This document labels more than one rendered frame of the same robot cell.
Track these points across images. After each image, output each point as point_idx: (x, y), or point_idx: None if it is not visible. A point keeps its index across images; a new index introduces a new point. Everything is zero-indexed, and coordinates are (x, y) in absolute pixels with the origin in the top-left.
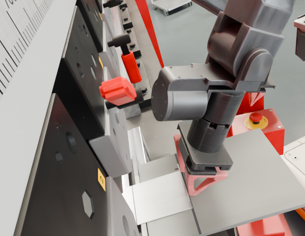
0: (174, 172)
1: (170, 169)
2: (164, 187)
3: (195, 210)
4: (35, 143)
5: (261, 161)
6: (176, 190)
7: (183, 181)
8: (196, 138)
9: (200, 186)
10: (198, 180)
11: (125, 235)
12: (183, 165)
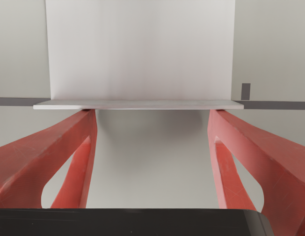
0: (230, 77)
1: (256, 65)
2: (174, 22)
3: (40, 109)
4: None
5: None
6: (140, 63)
7: (135, 105)
8: None
9: (75, 169)
10: (158, 156)
11: None
12: (217, 131)
